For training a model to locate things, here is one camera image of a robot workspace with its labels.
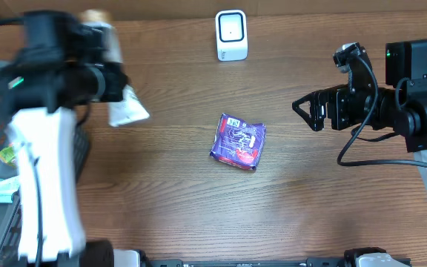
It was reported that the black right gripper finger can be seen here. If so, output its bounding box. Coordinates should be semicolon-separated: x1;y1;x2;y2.
292;102;326;131
292;91;327;110

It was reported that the green juice pouch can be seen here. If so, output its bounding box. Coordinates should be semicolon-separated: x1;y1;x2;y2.
0;144;17;168

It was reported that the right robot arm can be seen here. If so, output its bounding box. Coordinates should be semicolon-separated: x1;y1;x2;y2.
292;39;427;192

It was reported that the white tube gold cap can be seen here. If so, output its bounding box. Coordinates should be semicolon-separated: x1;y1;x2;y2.
79;9;150;127

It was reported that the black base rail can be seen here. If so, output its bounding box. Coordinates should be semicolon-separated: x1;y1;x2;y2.
142;257;354;267

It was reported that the white barcode scanner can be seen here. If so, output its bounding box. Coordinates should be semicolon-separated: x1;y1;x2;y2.
215;10;248;62

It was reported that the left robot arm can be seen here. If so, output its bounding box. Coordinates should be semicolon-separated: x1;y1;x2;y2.
0;10;149;266

